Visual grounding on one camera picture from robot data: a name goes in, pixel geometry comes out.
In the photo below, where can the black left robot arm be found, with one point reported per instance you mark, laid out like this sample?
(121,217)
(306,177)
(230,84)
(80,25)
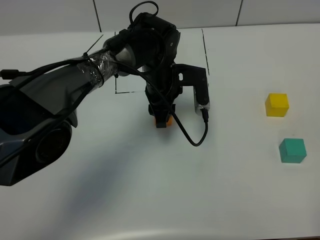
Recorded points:
(38,109)

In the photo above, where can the yellow block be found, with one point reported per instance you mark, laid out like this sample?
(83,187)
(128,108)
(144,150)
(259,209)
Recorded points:
(276,105)

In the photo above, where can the orange block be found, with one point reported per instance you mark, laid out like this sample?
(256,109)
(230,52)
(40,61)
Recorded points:
(168,123)

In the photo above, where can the teal block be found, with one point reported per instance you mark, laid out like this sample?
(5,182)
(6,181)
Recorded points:
(292,150)

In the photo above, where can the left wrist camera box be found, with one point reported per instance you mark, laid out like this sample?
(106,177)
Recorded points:
(192,76)

